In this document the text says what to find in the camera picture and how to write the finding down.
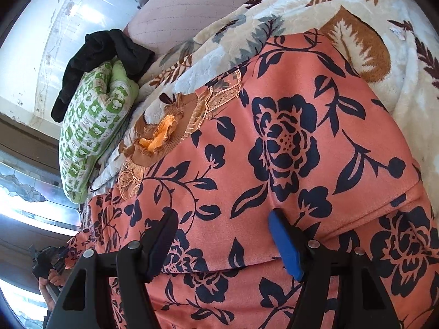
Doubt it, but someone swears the orange floral print garment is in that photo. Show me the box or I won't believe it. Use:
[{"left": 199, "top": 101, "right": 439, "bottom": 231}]
[{"left": 66, "top": 30, "right": 438, "bottom": 328}]

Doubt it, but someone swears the left hand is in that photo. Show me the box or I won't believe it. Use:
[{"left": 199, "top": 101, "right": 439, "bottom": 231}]
[{"left": 38, "top": 270, "right": 66, "bottom": 310}]

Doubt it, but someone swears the stained glass window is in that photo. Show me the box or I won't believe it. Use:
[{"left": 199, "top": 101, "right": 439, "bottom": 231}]
[{"left": 1, "top": 163, "right": 81, "bottom": 236}]

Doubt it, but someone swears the green white patterned pillow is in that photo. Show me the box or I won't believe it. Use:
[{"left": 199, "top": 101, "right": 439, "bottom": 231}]
[{"left": 59, "top": 59, "right": 139, "bottom": 203}]

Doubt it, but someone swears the black cloth on pillow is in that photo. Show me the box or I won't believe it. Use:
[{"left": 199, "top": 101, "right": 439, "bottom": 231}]
[{"left": 50, "top": 29, "right": 155, "bottom": 123}]

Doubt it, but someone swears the cream leaf pattern blanket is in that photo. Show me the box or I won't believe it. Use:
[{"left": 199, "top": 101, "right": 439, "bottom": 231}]
[{"left": 89, "top": 0, "right": 439, "bottom": 209}]

